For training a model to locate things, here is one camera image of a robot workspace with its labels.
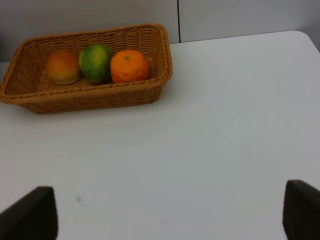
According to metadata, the green round fruit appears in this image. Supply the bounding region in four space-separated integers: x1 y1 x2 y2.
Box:
78 43 113 85

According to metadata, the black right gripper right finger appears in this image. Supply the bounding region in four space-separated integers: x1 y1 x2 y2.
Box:
282 179 320 240

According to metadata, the orange tangerine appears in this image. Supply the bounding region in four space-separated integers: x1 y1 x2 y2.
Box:
110 49 150 84

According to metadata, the light orange wicker basket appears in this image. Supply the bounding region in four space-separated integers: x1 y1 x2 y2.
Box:
0 23 173 114

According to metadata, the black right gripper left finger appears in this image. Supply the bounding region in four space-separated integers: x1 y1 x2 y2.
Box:
0 186 58 240

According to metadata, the red yellow peach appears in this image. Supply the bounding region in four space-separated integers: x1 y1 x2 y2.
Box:
45 50 80 85

